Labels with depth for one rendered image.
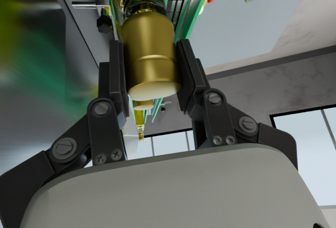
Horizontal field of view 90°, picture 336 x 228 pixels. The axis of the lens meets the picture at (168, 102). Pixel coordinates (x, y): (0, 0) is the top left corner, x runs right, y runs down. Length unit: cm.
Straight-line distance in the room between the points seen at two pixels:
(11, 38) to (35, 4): 7
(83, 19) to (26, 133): 38
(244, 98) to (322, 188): 168
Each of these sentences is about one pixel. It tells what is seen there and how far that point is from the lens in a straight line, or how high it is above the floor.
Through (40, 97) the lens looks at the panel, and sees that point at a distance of 24.
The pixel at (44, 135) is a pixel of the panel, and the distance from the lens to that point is 25.
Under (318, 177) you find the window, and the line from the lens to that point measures 348.
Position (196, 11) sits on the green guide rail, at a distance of 40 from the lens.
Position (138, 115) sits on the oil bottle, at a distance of 113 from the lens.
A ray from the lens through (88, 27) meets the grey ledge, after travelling 56.
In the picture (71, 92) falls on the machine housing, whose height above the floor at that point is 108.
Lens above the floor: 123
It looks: 15 degrees down
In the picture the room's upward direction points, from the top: 172 degrees clockwise
